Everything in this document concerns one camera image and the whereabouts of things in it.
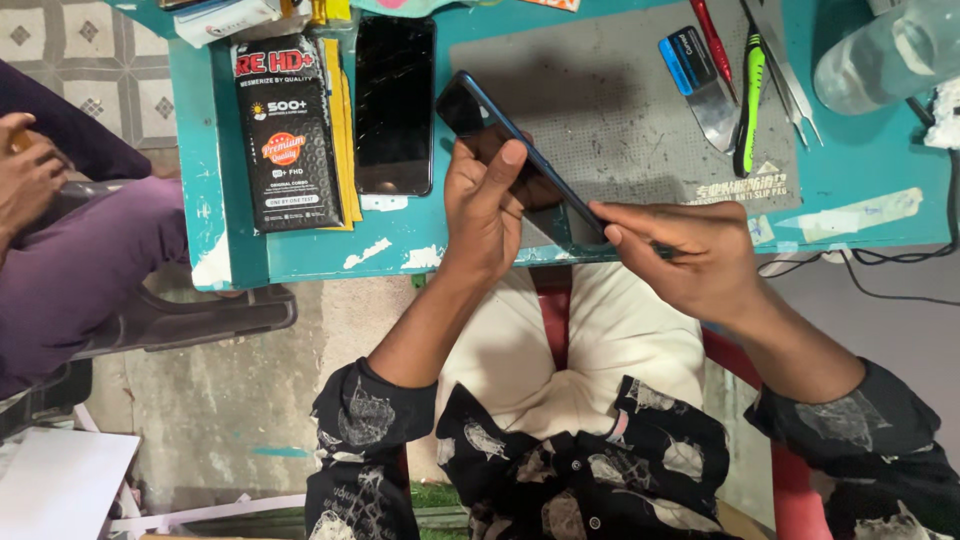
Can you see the black smartphone with cracked screen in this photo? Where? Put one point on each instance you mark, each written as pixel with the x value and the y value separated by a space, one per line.
pixel 394 105

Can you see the person's black patterned shirt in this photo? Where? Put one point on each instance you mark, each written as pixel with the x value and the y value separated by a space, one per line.
pixel 585 472

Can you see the white cardboard box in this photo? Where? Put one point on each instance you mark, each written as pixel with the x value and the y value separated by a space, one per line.
pixel 225 21

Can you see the person's right hand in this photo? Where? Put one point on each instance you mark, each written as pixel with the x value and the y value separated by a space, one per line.
pixel 701 259

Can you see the white paper sheet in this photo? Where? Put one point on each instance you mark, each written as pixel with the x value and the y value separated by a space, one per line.
pixel 60 487

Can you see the red plastic chair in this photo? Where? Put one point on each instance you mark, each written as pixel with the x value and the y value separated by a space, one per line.
pixel 795 487

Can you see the black plastic chair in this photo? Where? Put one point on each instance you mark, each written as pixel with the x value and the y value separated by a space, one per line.
pixel 187 322

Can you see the silver metal tweezers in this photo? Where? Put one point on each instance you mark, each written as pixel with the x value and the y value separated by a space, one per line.
pixel 784 67

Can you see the clear tape strip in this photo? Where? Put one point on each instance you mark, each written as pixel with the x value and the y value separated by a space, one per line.
pixel 855 215

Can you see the yellow padded envelope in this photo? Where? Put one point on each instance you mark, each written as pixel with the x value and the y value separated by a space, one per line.
pixel 346 135

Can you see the person's cream trousers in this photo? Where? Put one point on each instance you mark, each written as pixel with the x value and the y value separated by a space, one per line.
pixel 622 345

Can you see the blue smartphone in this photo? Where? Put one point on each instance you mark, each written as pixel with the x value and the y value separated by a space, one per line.
pixel 469 112

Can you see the grey anti-slip work mat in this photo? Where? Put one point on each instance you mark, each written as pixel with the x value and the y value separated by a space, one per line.
pixel 622 97

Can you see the person's left hand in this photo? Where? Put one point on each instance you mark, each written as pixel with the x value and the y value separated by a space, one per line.
pixel 472 217

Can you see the white cotton wad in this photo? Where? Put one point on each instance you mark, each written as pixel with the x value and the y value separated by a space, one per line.
pixel 946 120

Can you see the clear plastic bottle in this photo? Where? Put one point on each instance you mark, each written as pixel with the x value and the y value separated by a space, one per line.
pixel 889 56

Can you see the black display packaging box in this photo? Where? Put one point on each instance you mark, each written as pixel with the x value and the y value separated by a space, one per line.
pixel 289 135

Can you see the green and black pry tool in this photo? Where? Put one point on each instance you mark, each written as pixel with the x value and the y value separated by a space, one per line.
pixel 750 105

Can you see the red screwdriver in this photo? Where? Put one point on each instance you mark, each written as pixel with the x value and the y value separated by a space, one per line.
pixel 712 45

